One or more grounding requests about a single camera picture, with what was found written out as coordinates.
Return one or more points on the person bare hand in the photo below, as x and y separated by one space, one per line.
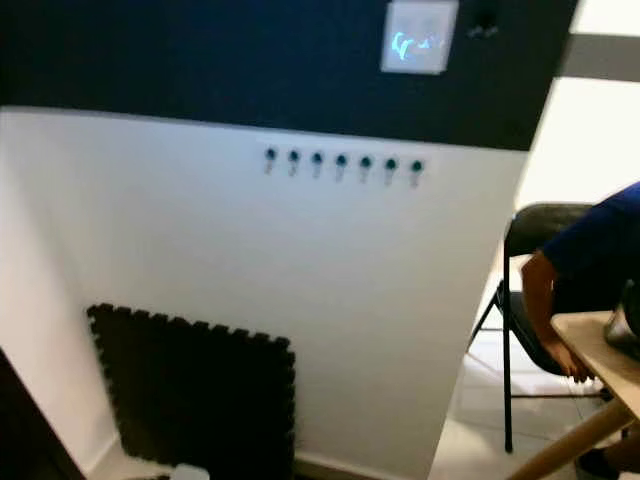
568 360

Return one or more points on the person bare forearm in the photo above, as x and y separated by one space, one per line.
538 295

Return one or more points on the light wooden table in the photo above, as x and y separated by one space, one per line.
600 350

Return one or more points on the black object on table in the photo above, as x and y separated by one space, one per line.
625 325

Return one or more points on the black shoe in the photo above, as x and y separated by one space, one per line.
600 462

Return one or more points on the person in blue shirt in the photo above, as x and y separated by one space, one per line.
600 235

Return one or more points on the dark brown furniture edge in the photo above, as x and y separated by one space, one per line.
25 445

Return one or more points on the black folding chair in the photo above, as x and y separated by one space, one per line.
535 220

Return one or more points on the black foam puzzle mat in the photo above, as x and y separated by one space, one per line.
190 395

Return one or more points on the small white object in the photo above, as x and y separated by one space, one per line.
190 473

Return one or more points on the small dark wall hook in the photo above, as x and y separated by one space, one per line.
317 159
365 163
416 167
341 161
293 157
270 156
390 165

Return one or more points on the dark double wall hook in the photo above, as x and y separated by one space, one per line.
483 22

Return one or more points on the white wall control panel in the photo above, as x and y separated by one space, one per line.
419 36

